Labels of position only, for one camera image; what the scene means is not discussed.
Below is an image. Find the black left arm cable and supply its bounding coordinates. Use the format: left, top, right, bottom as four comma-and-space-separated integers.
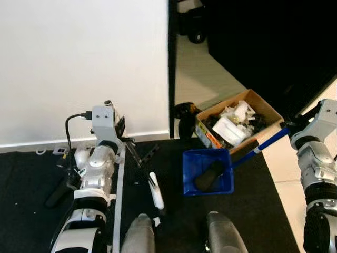
65, 112, 94, 182

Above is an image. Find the dark brown-black bundle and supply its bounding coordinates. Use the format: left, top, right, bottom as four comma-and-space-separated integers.
176, 103, 202, 140

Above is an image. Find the blue long-handled dustpan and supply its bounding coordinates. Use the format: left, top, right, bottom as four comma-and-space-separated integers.
183, 125, 291, 197

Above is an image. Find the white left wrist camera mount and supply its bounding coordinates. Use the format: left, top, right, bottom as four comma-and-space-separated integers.
91, 99, 121, 143

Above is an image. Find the white foam packing tray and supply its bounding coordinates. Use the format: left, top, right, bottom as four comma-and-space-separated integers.
212, 117, 252, 147

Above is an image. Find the grey robot leg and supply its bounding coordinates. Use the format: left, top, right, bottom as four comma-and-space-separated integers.
206, 211, 248, 253
120, 213, 156, 253

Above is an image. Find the large black cabinet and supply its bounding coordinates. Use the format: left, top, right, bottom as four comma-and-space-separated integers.
203, 0, 337, 103

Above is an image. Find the grey robot right leg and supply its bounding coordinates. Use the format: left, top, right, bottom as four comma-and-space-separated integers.
206, 211, 248, 253

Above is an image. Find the small white display device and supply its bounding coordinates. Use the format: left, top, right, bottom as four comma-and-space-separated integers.
53, 147, 69, 158

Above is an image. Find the white tape strip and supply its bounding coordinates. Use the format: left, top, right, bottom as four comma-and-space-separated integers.
112, 150, 126, 253

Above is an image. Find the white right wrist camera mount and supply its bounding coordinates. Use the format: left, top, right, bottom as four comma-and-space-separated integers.
291, 99, 337, 149

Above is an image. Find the black floor mat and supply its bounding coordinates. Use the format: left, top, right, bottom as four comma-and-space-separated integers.
0, 138, 301, 253

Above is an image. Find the black wheeled chair base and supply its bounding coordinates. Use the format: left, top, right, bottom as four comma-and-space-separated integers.
176, 0, 209, 44

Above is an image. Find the grey robot left leg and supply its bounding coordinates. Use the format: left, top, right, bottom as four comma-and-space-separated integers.
120, 213, 156, 253

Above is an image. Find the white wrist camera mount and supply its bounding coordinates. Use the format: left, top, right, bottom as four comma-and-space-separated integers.
291, 99, 337, 149
91, 99, 121, 143

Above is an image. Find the white crumpled paper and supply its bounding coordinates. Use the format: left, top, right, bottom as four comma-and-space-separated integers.
220, 101, 257, 124

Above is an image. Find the black flat stick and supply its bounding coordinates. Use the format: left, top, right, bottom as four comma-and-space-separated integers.
44, 171, 81, 209

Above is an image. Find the brown cardboard rubbish box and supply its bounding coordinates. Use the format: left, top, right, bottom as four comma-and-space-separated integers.
195, 89, 285, 156

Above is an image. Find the black oblong rubbish piece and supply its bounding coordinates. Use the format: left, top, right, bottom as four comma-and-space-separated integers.
194, 161, 227, 191

